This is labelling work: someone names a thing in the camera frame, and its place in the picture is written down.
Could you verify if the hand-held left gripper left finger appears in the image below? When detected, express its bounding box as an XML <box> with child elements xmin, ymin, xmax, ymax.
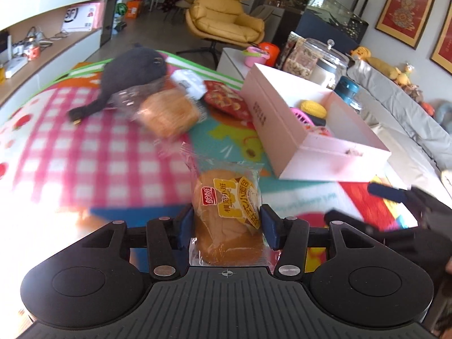
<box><xmin>81</xmin><ymin>205</ymin><xmax>195</xmax><ymax>280</ymax></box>

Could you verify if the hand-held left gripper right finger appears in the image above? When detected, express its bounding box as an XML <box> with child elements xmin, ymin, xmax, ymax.
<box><xmin>259</xmin><ymin>205</ymin><xmax>375</xmax><ymax>282</ymax></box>

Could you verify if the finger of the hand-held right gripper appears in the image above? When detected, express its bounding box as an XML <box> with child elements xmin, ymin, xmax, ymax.
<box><xmin>368</xmin><ymin>182</ymin><xmax>418</xmax><ymax>203</ymax></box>
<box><xmin>324</xmin><ymin>210</ymin><xmax>386</xmax><ymax>235</ymax></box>

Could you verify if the bread packet with yellow label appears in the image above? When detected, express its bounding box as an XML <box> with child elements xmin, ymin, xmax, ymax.
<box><xmin>181</xmin><ymin>142</ymin><xmax>272</xmax><ymax>268</ymax></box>

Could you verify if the pink cardboard box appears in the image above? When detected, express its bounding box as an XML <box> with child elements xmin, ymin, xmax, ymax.
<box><xmin>241</xmin><ymin>63</ymin><xmax>392</xmax><ymax>181</ymax></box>

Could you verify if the clear bread packet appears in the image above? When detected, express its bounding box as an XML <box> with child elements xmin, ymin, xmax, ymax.
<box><xmin>114</xmin><ymin>84</ymin><xmax>203</xmax><ymax>140</ymax></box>

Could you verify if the black plush toy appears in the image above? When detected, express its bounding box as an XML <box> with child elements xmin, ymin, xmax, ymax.
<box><xmin>68</xmin><ymin>43</ymin><xmax>168</xmax><ymax>125</ymax></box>

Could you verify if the grey sofa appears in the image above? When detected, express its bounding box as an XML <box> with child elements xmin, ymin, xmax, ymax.
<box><xmin>346</xmin><ymin>60</ymin><xmax>452</xmax><ymax>202</ymax></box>

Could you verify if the colourful play mat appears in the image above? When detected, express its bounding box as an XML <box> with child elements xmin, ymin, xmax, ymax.
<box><xmin>0</xmin><ymin>50</ymin><xmax>424</xmax><ymax>265</ymax></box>

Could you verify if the blue bottle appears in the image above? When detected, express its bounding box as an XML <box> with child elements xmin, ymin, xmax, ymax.
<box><xmin>334</xmin><ymin>75</ymin><xmax>361</xmax><ymax>109</ymax></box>

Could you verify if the yellow toy corn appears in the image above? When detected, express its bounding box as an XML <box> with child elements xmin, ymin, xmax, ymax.
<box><xmin>300</xmin><ymin>101</ymin><xmax>327</xmax><ymax>118</ymax></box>

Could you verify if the pink toy basket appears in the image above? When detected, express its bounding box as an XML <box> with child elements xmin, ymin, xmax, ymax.
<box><xmin>290</xmin><ymin>107</ymin><xmax>316</xmax><ymax>127</ymax></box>

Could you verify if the yellow plush toy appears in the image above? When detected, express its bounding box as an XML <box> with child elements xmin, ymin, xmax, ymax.
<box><xmin>350</xmin><ymin>46</ymin><xmax>403</xmax><ymax>80</ymax></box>

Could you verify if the red snack packet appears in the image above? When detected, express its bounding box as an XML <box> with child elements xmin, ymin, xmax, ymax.
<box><xmin>203</xmin><ymin>81</ymin><xmax>252</xmax><ymax>121</ymax></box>

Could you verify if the glass jar with lid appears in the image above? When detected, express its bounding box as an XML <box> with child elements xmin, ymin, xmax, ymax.
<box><xmin>303</xmin><ymin>39</ymin><xmax>350</xmax><ymax>90</ymax></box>

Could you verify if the white packet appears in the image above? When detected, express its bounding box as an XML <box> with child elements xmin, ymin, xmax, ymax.
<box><xmin>171</xmin><ymin>69</ymin><xmax>207</xmax><ymax>100</ymax></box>

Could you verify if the red framed picture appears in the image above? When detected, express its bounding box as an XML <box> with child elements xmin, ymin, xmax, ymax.
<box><xmin>429</xmin><ymin>25</ymin><xmax>452</xmax><ymax>75</ymax></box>
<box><xmin>375</xmin><ymin>0</ymin><xmax>440</xmax><ymax>51</ymax></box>

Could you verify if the clear bag of nuts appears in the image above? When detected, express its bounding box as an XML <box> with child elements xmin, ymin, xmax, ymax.
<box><xmin>282</xmin><ymin>37</ymin><xmax>320</xmax><ymax>80</ymax></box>

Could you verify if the white side table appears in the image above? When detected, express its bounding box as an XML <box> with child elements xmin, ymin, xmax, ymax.
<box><xmin>216</xmin><ymin>47</ymin><xmax>255</xmax><ymax>81</ymax></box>

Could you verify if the pink toy pot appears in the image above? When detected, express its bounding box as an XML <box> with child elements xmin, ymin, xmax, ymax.
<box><xmin>241</xmin><ymin>46</ymin><xmax>270</xmax><ymax>68</ymax></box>

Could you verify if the orange toy bucket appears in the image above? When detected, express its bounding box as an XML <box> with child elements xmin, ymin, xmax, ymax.
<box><xmin>257</xmin><ymin>42</ymin><xmax>281</xmax><ymax>68</ymax></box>

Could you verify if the glass fish tank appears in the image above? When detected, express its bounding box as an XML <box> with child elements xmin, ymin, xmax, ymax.
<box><xmin>288</xmin><ymin>0</ymin><xmax>369</xmax><ymax>45</ymax></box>

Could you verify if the yellow armchair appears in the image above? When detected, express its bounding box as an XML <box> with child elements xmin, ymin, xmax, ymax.
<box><xmin>186</xmin><ymin>0</ymin><xmax>265</xmax><ymax>70</ymax></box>

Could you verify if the white and pink parcel box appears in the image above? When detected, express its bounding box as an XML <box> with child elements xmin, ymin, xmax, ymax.
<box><xmin>61</xmin><ymin>1</ymin><xmax>106</xmax><ymax>33</ymax></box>

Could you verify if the white wall shelf unit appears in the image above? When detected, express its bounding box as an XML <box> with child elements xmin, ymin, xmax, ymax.
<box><xmin>0</xmin><ymin>0</ymin><xmax>114</xmax><ymax>108</ymax></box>

